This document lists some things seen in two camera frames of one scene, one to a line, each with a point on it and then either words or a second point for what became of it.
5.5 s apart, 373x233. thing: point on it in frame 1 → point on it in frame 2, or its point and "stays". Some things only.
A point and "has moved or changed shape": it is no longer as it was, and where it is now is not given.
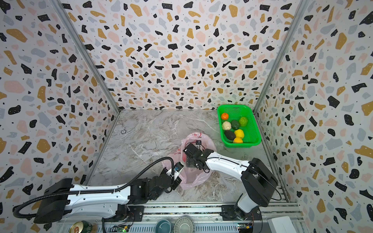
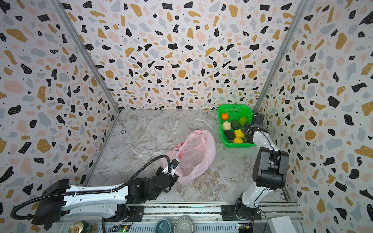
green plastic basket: [252, 136] stays
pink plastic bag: [192, 177] has moved or changed shape
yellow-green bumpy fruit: [243, 121] stays
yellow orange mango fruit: [237, 140] stays
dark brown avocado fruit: [229, 135] stays
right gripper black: [190, 151] → [249, 129]
